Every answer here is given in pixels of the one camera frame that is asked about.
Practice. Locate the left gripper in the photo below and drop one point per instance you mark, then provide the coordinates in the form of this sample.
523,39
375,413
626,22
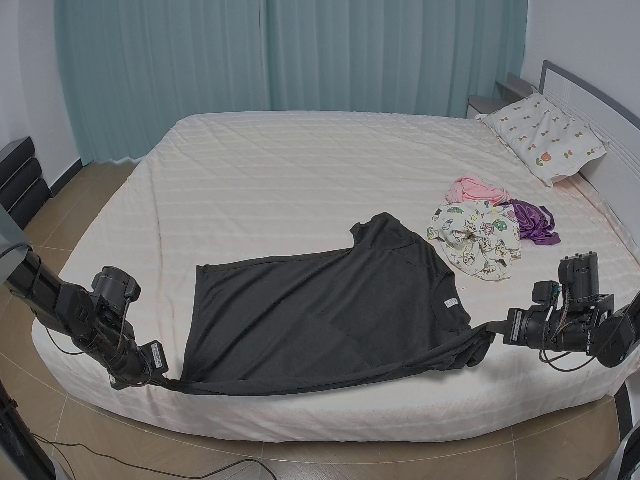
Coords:
132,370

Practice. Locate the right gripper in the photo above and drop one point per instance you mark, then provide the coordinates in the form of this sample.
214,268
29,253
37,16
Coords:
530,330

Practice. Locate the black T-shirt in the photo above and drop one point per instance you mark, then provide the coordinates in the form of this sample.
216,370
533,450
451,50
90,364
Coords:
310,318

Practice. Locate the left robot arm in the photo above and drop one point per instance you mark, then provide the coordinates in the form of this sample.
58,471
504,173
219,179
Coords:
55,298

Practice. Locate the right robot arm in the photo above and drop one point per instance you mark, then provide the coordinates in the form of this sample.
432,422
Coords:
610,333

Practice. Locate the bed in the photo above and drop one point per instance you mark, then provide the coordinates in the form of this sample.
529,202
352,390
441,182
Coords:
300,178

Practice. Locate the white printed pyjama garment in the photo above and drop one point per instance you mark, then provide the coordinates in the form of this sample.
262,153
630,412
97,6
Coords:
480,248

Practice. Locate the purple garment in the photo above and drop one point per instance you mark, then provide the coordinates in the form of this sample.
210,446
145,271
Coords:
535,223

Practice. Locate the pink garment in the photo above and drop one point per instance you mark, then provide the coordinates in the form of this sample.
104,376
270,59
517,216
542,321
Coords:
475,190

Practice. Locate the white printed pillow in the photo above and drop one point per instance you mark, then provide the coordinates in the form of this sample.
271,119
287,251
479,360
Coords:
545,138

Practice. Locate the black chest of drawers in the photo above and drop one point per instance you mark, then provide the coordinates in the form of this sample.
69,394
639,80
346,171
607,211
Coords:
20,183

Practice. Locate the grey bedside table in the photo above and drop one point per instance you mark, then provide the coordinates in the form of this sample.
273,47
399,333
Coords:
492,103

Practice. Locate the blue-green curtain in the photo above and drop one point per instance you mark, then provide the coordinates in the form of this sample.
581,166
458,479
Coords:
400,38
160,58

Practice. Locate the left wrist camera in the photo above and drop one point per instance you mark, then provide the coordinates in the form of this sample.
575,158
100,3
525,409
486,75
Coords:
157,355

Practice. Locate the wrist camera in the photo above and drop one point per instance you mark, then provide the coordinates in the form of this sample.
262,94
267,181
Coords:
545,293
157,355

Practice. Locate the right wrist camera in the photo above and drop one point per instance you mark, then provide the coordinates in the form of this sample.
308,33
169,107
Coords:
545,293

